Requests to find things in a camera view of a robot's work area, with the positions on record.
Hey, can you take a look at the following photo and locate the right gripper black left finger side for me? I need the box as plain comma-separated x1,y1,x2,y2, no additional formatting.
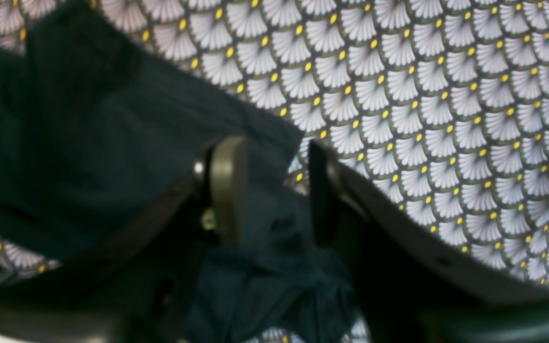
0,136,247,343

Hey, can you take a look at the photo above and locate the right gripper right finger side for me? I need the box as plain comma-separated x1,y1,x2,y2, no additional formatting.
308,141,549,343

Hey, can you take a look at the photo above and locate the patterned fan-print tablecloth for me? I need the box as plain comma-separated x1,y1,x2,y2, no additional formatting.
0,0,549,343

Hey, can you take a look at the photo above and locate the black T-shirt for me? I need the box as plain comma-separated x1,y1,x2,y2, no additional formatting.
0,0,359,343

